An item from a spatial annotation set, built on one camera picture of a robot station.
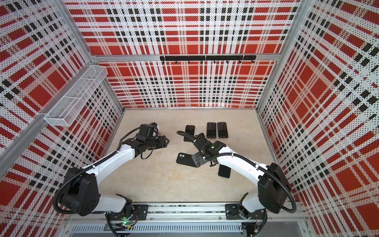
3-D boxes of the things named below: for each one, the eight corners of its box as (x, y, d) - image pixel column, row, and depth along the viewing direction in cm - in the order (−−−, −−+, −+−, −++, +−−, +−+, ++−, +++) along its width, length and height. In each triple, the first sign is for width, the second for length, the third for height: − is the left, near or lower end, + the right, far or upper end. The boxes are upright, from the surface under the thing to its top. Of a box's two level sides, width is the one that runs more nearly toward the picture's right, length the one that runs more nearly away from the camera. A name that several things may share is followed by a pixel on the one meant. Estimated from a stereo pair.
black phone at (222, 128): (218, 137, 106) (218, 135, 104) (216, 124, 114) (217, 122, 112) (228, 137, 106) (228, 135, 104) (225, 124, 114) (226, 122, 112)
